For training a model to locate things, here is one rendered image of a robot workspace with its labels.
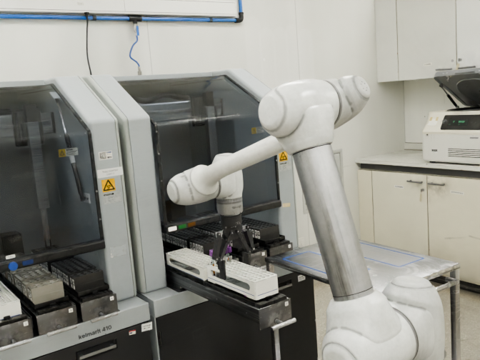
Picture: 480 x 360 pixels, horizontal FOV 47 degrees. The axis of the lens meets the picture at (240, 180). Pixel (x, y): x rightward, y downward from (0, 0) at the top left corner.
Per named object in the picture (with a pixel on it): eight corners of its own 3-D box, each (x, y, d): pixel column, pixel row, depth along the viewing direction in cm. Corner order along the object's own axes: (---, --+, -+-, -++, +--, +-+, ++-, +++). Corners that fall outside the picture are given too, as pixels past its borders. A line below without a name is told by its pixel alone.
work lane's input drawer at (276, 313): (160, 282, 231) (158, 261, 230) (188, 273, 239) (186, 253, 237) (268, 335, 172) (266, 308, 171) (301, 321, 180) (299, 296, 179)
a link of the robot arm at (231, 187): (230, 193, 198) (201, 200, 190) (227, 151, 196) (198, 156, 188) (251, 196, 190) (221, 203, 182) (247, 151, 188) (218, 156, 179)
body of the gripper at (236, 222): (226, 217, 186) (228, 243, 188) (246, 212, 191) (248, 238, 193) (214, 214, 192) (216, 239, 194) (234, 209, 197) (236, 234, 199)
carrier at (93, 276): (103, 284, 207) (101, 268, 207) (105, 285, 206) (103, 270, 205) (73, 292, 201) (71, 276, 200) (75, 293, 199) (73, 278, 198)
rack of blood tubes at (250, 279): (206, 280, 202) (205, 263, 202) (228, 273, 208) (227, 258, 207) (256, 300, 178) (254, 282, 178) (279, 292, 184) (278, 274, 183)
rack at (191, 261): (166, 267, 228) (165, 253, 227) (187, 261, 234) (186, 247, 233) (204, 283, 204) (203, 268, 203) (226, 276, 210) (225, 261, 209)
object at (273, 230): (277, 236, 257) (276, 223, 256) (280, 237, 255) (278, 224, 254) (257, 241, 250) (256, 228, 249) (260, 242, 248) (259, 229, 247)
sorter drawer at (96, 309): (28, 279, 249) (26, 260, 247) (59, 271, 257) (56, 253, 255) (86, 326, 190) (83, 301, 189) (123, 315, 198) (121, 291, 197)
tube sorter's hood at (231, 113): (114, 217, 260) (98, 81, 250) (220, 195, 294) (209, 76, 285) (166, 234, 218) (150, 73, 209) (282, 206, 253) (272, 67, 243)
